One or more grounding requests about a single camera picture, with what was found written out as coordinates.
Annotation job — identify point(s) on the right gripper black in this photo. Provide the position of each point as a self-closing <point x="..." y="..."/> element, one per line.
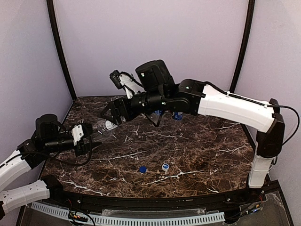
<point x="120" y="110"/>

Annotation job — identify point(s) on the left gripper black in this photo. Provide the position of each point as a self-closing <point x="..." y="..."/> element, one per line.
<point x="80" y="148"/>

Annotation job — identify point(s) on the white sport bottle cap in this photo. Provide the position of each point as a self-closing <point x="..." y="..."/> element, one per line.
<point x="110" y="125"/>

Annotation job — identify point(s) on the small clear bottle white cap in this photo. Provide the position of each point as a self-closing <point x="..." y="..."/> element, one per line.
<point x="100" y="134"/>

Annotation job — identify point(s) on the blue Pepsi bottle cap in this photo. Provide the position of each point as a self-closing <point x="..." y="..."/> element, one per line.
<point x="142" y="169"/>

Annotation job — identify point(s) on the Pepsi bottle blue label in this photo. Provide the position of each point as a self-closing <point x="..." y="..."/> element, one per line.
<point x="178" y="116"/>

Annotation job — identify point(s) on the white blue bottle cap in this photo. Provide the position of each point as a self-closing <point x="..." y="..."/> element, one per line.
<point x="165" y="166"/>

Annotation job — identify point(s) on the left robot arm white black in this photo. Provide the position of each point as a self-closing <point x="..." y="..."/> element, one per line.
<point x="50" y="137"/>

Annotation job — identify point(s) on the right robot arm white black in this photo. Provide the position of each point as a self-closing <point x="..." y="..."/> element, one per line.
<point x="154" y="89"/>

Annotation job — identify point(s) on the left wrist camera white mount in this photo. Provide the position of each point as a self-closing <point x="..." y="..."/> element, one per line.
<point x="77" y="134"/>

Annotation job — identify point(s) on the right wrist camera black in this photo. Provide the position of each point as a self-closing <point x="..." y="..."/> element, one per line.
<point x="127" y="82"/>

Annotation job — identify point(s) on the small circuit board with wires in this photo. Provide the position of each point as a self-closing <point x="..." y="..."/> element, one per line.
<point x="74" y="216"/>

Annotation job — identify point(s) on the black left corner post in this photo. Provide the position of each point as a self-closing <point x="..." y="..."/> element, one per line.
<point x="59" y="48"/>

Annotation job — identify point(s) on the black corner post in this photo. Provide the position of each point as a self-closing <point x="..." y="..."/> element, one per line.
<point x="59" y="48"/>
<point x="243" y="46"/>

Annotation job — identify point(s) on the black table front rail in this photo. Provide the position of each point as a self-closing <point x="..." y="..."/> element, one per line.
<point x="226" y="201"/>

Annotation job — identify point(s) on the grey slotted cable duct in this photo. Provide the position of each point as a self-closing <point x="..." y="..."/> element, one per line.
<point x="101" y="220"/>

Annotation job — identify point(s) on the black right corner post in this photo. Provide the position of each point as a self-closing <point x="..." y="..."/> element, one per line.
<point x="243" y="46"/>

